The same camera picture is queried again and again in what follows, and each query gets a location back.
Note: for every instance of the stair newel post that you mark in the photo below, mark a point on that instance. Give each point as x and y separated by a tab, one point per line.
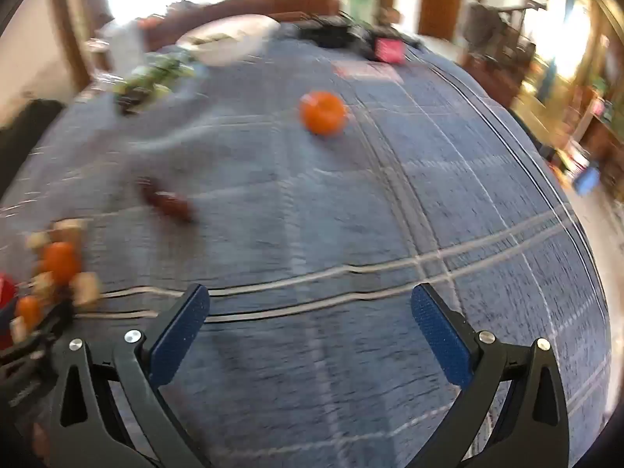
482	22

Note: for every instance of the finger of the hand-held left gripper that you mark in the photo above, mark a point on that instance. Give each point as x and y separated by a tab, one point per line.
53	326

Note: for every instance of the beige sugarcane chunk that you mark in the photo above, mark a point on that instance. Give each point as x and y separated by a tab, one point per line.
38	240
18	327
85	288
70	230

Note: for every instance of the small flat card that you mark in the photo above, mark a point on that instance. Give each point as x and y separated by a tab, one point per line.
365	70

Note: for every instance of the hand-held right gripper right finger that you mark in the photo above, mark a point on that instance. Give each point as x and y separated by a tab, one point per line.
441	336

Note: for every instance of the dark bottle with red label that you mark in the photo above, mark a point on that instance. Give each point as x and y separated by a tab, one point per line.
389	50

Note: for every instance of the red date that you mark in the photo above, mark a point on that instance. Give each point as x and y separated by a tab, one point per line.
165	202

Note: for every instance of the round grainy cracker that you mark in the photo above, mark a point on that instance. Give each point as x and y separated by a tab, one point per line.
43	283

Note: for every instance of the green vegetable pods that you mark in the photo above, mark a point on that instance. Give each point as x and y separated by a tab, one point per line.
156	75

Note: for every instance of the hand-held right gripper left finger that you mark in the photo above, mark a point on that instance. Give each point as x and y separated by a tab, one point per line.
178	336

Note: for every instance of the black sofa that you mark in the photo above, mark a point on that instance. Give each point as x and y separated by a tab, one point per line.
24	126

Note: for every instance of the wooden staircase railing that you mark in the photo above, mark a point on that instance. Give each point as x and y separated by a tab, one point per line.
519	24

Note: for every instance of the small orange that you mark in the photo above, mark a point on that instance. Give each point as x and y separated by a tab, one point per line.
61	262
28	311
323	113

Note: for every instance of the golden door frame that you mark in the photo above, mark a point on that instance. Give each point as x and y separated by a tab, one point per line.
541	87

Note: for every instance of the glass mug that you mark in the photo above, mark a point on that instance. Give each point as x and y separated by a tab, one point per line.
119	41

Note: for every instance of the white bowl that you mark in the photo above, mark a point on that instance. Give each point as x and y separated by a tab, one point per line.
226	39

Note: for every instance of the red shallow box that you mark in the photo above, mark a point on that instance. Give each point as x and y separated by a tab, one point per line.
5	290

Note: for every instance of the blue plaid tablecloth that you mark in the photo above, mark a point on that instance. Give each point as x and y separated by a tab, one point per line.
341	234

